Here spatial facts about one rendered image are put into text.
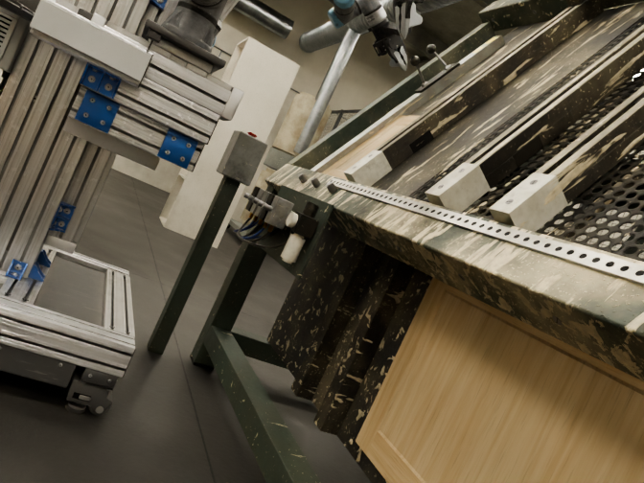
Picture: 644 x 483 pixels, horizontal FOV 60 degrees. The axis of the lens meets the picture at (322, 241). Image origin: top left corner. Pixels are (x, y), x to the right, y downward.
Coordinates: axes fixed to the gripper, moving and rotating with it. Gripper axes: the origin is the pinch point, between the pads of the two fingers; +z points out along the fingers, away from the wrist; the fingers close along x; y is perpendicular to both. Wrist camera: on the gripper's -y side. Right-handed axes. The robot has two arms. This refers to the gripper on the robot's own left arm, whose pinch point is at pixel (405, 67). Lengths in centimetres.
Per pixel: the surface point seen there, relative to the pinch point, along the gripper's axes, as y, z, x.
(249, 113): 336, 30, -135
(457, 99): -39.6, 7.2, 28.5
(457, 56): 2.5, 12.6, -34.4
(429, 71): 7.7, 10.8, -20.2
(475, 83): -42.4, 6.7, 20.8
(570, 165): -99, 6, 79
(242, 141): 32, -11, 62
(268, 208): -7, 2, 90
